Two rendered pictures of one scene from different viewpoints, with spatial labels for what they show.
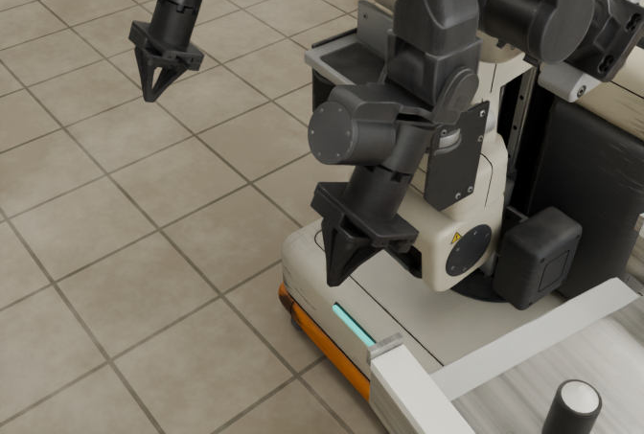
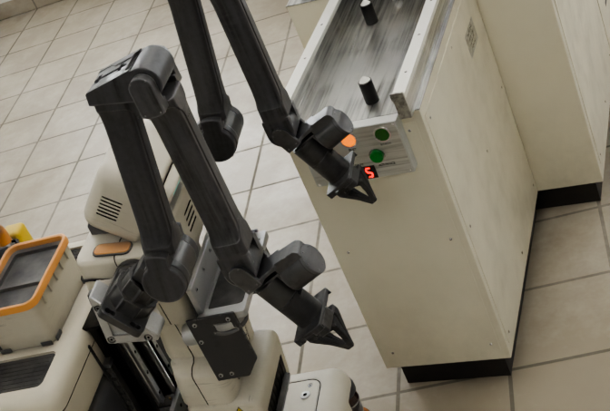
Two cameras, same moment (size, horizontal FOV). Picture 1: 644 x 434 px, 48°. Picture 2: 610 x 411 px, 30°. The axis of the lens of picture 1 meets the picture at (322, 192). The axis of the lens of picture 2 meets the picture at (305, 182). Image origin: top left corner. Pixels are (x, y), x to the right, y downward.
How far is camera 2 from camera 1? 242 cm
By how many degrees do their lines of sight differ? 91
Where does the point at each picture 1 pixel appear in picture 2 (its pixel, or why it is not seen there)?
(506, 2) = (232, 122)
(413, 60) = (291, 117)
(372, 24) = (199, 287)
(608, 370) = not seen: hidden behind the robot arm
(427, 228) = (270, 335)
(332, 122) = (339, 118)
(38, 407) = not seen: outside the picture
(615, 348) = not seen: hidden behind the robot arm
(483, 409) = (383, 111)
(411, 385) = (400, 86)
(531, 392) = (366, 112)
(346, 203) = (348, 166)
